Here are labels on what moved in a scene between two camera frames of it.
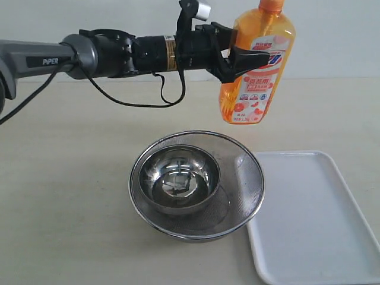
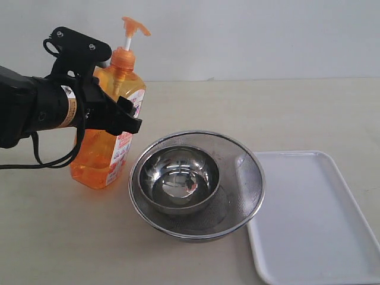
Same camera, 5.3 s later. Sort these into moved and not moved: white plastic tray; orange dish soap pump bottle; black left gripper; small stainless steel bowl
Moved: orange dish soap pump bottle; black left gripper
Not moved: white plastic tray; small stainless steel bowl
